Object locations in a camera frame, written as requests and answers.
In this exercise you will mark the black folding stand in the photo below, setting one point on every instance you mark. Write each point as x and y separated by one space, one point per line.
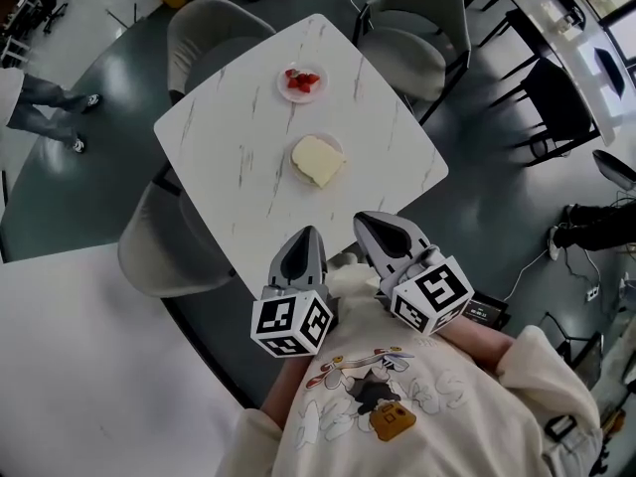
576 348

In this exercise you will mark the person's right forearm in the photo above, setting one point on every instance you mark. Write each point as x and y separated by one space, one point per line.
477 346

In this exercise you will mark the person's left forearm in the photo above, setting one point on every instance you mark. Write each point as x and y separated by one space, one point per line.
285 390

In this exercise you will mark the black frame chair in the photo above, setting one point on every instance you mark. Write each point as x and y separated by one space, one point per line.
502 23
556 97

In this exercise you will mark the white power strip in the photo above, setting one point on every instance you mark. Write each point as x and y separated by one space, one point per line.
592 293

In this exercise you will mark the black display device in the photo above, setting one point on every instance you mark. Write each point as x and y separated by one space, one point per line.
484 312

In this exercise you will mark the cluster of red strawberries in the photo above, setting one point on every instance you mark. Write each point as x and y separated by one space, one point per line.
303 82

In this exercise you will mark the grey shell chair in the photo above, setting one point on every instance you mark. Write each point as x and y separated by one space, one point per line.
613 167

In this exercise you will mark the small white plate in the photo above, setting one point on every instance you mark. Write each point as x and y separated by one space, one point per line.
334 141
318 93

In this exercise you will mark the black clip-on device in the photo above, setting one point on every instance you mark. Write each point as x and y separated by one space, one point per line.
561 428

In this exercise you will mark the person's cream printed sweatshirt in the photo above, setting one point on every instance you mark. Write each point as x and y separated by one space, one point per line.
447 440

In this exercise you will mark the grey upholstered chair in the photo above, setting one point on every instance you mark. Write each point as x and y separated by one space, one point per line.
208 33
159 246
412 52

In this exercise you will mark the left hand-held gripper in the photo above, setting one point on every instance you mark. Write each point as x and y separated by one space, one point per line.
290 323

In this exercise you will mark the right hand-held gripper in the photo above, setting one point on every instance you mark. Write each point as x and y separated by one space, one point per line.
432 293

